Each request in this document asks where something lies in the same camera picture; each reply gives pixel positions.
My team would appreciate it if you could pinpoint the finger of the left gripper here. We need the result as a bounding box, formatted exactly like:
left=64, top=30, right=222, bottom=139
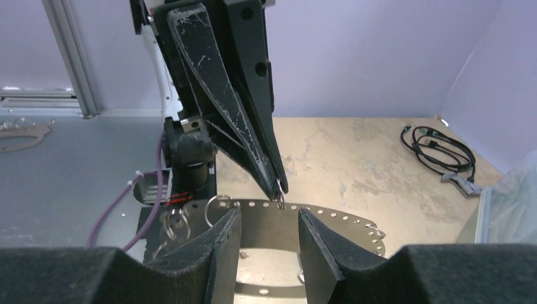
left=166, top=3, right=277, bottom=200
left=224, top=1, right=288, bottom=194

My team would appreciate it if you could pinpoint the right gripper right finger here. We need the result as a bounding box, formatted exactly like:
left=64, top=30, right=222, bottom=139
left=298, top=209, right=536, bottom=303

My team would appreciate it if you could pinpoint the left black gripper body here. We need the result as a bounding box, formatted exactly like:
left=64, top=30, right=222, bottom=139
left=130, top=1, right=277, bottom=200

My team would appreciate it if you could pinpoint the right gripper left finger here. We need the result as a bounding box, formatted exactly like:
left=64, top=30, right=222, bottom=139
left=1, top=209, right=241, bottom=303

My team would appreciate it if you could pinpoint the small metal split ring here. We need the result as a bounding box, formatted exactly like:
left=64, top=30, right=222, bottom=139
left=274, top=178, right=287, bottom=211

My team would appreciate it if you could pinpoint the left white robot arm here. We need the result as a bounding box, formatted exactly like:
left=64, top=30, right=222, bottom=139
left=130, top=1, right=288, bottom=202

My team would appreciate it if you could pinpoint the clear plastic storage box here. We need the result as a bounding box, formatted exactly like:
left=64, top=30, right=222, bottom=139
left=456, top=151, right=536, bottom=245

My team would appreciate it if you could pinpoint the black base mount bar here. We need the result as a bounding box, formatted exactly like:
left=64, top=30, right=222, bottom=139
left=138, top=165, right=217, bottom=263

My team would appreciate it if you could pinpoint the tangled black cable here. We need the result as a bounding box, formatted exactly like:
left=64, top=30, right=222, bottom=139
left=400, top=124, right=477, bottom=184

